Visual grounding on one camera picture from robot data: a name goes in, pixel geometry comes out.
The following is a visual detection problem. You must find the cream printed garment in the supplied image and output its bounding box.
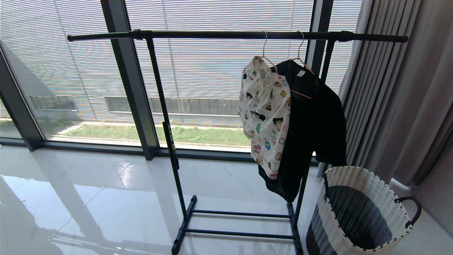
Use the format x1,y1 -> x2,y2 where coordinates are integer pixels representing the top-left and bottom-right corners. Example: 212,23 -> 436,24
238,56 -> 292,180

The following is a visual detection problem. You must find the black garment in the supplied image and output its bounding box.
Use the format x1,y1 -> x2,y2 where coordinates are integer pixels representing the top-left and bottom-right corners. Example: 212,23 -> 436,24
258,59 -> 347,203

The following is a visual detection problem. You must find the pink clothes hanger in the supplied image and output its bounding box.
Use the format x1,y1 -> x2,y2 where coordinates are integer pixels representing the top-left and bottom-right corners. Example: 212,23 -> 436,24
289,31 -> 320,100
260,31 -> 279,75

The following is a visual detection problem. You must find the black clothes rack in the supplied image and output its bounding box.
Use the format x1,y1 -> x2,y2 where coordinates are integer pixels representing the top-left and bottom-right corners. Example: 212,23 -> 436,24
67,29 -> 408,255

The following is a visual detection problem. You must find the white laundry basket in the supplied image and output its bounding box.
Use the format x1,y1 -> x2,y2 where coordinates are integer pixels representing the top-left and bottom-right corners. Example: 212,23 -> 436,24
306,166 -> 422,255

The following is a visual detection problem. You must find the window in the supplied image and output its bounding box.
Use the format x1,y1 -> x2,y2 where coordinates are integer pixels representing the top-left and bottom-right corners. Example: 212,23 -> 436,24
0,0 -> 363,167

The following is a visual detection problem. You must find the beige curtain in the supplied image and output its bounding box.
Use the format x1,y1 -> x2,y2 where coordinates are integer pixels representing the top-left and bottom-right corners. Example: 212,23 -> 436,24
317,0 -> 453,187

